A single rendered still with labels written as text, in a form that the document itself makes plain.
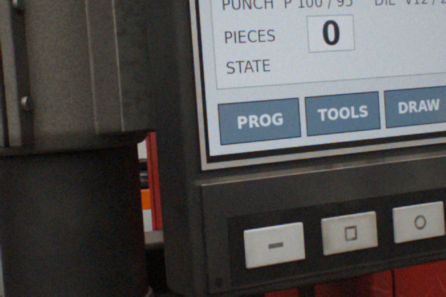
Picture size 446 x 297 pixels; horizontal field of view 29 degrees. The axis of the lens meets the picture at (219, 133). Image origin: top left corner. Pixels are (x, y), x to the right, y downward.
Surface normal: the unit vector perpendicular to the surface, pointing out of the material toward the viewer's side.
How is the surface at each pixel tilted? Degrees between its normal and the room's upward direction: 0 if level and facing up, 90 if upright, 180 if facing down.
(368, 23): 90
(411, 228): 90
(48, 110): 90
